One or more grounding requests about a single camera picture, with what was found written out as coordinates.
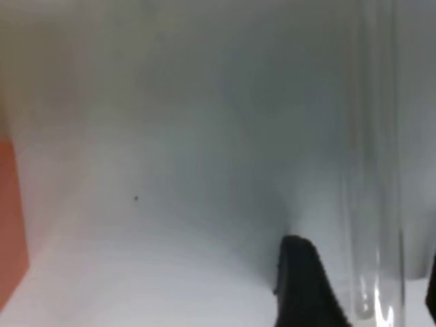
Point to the orange cube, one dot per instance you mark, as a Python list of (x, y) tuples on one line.
[(14, 251)]

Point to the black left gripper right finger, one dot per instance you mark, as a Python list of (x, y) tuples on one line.
[(430, 299)]

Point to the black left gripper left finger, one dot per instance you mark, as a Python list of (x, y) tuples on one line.
[(304, 294)]

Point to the clear glass test tube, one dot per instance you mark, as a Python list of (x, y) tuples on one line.
[(373, 182)]

